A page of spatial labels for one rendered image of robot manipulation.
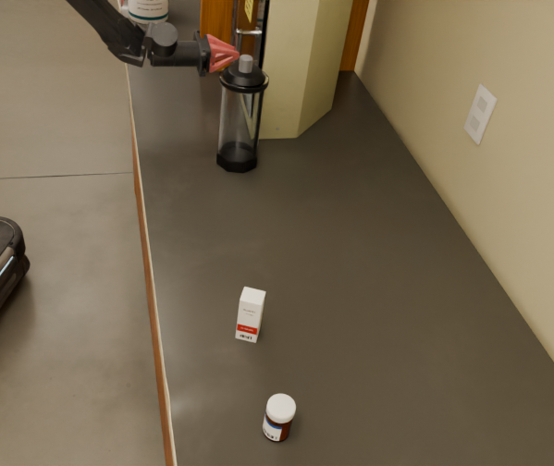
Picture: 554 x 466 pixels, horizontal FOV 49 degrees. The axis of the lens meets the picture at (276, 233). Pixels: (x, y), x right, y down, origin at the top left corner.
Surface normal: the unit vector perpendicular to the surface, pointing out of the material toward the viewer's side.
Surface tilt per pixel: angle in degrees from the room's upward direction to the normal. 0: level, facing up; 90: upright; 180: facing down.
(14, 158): 0
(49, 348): 0
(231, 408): 0
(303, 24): 90
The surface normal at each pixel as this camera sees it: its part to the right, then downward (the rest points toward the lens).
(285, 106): 0.23, 0.66
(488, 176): -0.96, 0.07
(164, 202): 0.12, -0.74
